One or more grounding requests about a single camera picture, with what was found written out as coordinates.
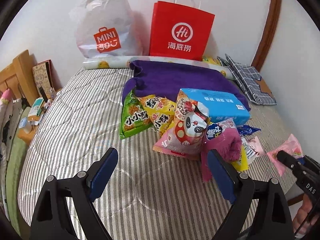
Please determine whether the small pink candy packet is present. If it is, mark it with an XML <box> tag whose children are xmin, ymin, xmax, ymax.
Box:
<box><xmin>267</xmin><ymin>134</ymin><xmax>304</xmax><ymax>176</ymax></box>

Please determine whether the blue wrapper snack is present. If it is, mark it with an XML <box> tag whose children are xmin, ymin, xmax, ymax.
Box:
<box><xmin>237</xmin><ymin>125</ymin><xmax>261</xmax><ymax>136</ymax></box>

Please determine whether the pink panda snack bag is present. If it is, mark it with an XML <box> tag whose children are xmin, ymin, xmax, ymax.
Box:
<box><xmin>153</xmin><ymin>89</ymin><xmax>210</xmax><ymax>160</ymax></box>

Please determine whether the green snack bag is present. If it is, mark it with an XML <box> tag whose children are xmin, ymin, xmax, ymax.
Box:
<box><xmin>119</xmin><ymin>90</ymin><xmax>152</xmax><ymax>139</ymax></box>

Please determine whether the yellow snack bag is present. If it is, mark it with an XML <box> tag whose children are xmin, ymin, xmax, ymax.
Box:
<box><xmin>138</xmin><ymin>95</ymin><xmax>176</xmax><ymax>136</ymax></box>

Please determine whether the person's right hand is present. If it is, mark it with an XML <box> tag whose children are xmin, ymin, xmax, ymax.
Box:
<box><xmin>292</xmin><ymin>194</ymin><xmax>318</xmax><ymax>235</ymax></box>

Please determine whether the white pink small packet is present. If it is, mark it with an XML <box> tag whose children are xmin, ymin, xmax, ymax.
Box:
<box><xmin>241</xmin><ymin>136</ymin><xmax>265</xmax><ymax>165</ymax></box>

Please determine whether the large pink chips bag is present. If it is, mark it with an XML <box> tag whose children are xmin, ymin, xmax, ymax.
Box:
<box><xmin>201</xmin><ymin>118</ymin><xmax>248</xmax><ymax>182</ymax></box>

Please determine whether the grey plaid folded cloth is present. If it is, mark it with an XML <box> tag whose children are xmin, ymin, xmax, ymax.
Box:
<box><xmin>217</xmin><ymin>54</ymin><xmax>277</xmax><ymax>106</ymax></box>

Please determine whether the wooden bedside table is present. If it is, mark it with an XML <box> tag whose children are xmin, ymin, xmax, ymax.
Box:
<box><xmin>17</xmin><ymin>88</ymin><xmax>63</xmax><ymax>147</ymax></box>

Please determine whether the blue tissue pack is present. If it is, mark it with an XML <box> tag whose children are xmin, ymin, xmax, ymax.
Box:
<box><xmin>179</xmin><ymin>88</ymin><xmax>250</xmax><ymax>126</ymax></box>

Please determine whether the striped grey bed quilt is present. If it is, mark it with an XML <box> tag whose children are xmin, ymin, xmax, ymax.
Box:
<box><xmin>17</xmin><ymin>67</ymin><xmax>298</xmax><ymax>240</ymax></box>

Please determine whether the yellow snack pack behind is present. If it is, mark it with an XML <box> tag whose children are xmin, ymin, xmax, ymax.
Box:
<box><xmin>202</xmin><ymin>56</ymin><xmax>222</xmax><ymax>66</ymax></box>

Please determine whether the small clear bottle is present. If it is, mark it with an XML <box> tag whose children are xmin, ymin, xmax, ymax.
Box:
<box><xmin>49</xmin><ymin>87</ymin><xmax>56</xmax><ymax>101</ymax></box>

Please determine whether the wooden headboard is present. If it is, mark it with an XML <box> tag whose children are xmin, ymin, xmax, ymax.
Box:
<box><xmin>0</xmin><ymin>50</ymin><xmax>39</xmax><ymax>106</ymax></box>

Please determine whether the purple towel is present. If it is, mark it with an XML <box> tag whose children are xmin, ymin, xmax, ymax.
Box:
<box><xmin>122</xmin><ymin>60</ymin><xmax>251</xmax><ymax>111</ymax></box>

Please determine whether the brown patterned book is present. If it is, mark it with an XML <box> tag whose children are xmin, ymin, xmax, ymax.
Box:
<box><xmin>32</xmin><ymin>60</ymin><xmax>54</xmax><ymax>99</ymax></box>

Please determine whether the red Haidilao paper bag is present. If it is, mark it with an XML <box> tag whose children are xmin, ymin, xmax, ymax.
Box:
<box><xmin>149</xmin><ymin>0</ymin><xmax>215</xmax><ymax>61</ymax></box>

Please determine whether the rolled fruit print mat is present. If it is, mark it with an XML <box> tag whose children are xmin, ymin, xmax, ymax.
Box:
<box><xmin>83</xmin><ymin>56</ymin><xmax>235</xmax><ymax>80</ymax></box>

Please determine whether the white Miniso plastic bag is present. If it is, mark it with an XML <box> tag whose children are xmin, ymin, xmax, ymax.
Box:
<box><xmin>69</xmin><ymin>0</ymin><xmax>143</xmax><ymax>59</ymax></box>

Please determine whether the wooden door frame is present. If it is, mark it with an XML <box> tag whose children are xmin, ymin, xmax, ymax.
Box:
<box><xmin>251</xmin><ymin>0</ymin><xmax>282</xmax><ymax>71</ymax></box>

